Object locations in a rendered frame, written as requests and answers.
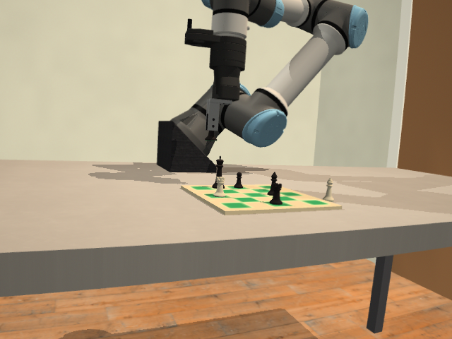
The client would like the white bishop chess piece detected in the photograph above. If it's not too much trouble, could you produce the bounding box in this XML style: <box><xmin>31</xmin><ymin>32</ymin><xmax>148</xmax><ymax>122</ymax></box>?
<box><xmin>323</xmin><ymin>178</ymin><xmax>334</xmax><ymax>201</ymax></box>

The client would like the green and cream chessboard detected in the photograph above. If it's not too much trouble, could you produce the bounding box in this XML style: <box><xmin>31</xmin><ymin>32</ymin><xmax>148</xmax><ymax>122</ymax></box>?
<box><xmin>181</xmin><ymin>184</ymin><xmax>342</xmax><ymax>215</ymax></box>

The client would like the white rook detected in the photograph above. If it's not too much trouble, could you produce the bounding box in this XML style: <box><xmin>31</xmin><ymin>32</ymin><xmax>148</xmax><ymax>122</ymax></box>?
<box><xmin>213</xmin><ymin>177</ymin><xmax>226</xmax><ymax>197</ymax></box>

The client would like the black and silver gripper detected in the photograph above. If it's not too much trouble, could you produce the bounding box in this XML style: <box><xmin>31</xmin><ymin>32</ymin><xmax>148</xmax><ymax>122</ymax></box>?
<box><xmin>184</xmin><ymin>13</ymin><xmax>250</xmax><ymax>131</ymax></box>

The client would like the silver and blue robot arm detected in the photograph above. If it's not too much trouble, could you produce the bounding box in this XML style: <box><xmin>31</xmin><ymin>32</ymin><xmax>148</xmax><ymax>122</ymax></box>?
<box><xmin>170</xmin><ymin>0</ymin><xmax>369</xmax><ymax>156</ymax></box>

